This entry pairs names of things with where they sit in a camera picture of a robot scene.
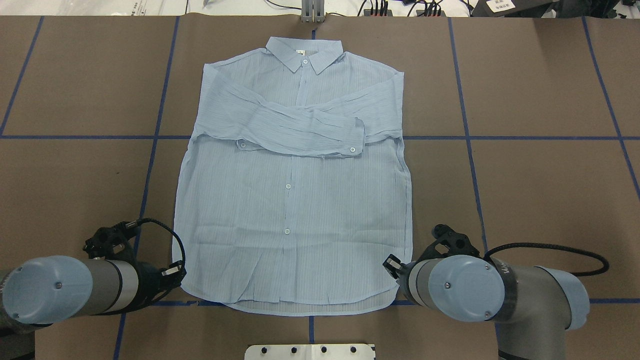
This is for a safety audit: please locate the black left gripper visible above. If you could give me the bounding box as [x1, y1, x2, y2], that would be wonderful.
[134, 262, 186, 310]

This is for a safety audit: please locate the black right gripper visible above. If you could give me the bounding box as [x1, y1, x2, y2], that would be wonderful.
[382, 254, 416, 301]

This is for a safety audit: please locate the light blue button-up shirt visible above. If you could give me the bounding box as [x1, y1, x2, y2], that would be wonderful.
[173, 37, 413, 317]

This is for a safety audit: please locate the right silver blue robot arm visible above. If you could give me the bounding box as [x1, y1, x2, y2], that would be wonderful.
[383, 255, 591, 360]

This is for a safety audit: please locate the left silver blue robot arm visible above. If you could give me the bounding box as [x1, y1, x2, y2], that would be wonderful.
[1, 255, 186, 360]

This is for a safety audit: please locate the black power strip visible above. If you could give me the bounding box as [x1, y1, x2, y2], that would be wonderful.
[357, 0, 393, 17]
[407, 0, 446, 18]

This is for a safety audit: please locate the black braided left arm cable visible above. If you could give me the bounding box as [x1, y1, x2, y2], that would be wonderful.
[125, 218, 188, 273]

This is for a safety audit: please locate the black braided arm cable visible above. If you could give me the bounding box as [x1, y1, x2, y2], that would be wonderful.
[482, 242, 610, 277]
[125, 218, 188, 273]

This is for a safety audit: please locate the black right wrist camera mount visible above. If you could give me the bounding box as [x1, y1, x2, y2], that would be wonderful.
[417, 224, 481, 262]

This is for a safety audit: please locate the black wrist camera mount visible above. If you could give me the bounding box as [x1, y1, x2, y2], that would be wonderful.
[82, 221, 138, 262]
[417, 224, 481, 262]

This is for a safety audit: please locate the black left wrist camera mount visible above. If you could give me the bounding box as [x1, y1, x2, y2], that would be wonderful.
[82, 221, 138, 262]

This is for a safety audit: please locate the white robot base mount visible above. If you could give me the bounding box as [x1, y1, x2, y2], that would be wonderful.
[244, 343, 377, 360]

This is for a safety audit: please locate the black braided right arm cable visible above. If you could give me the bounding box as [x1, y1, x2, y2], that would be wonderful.
[482, 242, 610, 277]

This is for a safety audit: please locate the aluminium frame post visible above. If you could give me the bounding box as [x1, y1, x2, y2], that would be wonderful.
[301, 0, 326, 23]

